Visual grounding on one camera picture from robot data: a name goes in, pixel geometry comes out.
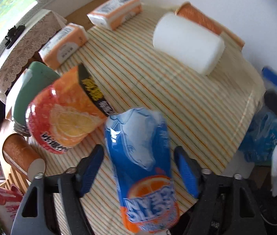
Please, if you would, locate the brown paper cup left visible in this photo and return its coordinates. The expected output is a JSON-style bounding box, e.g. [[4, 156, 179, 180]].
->
[[2, 133, 46, 181]]

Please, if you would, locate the white paper cup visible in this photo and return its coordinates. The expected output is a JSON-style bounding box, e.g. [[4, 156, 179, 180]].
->
[[153, 12, 225, 75]]

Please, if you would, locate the orange patterned paper cup right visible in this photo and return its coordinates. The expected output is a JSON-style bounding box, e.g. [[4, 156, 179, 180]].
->
[[175, 2, 245, 50]]

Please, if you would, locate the blue plastic bag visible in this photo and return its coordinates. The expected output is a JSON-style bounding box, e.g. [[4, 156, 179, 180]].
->
[[239, 106, 277, 164]]

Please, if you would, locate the wooden slatted plant stand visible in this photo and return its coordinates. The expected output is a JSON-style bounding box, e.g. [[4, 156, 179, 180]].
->
[[0, 168, 30, 195]]

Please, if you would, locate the striped yellow tablecloth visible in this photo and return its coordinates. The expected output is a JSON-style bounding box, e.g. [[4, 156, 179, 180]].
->
[[28, 5, 265, 234]]

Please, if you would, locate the green thermos bottle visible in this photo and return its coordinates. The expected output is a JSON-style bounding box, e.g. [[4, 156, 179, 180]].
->
[[6, 61, 60, 137]]

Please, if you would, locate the low table with lace cloth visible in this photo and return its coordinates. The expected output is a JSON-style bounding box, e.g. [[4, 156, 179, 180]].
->
[[0, 9, 67, 103]]

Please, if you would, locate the orange tissue pack middle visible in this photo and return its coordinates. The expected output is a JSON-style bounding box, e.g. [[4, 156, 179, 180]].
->
[[38, 23, 88, 70]]

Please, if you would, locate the orange tissue pack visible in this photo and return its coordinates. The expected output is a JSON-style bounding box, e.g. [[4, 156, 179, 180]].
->
[[38, 23, 88, 70], [87, 0, 142, 30]]

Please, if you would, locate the orange tissue pack right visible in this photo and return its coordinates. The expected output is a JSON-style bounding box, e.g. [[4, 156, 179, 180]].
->
[[87, 0, 142, 30]]

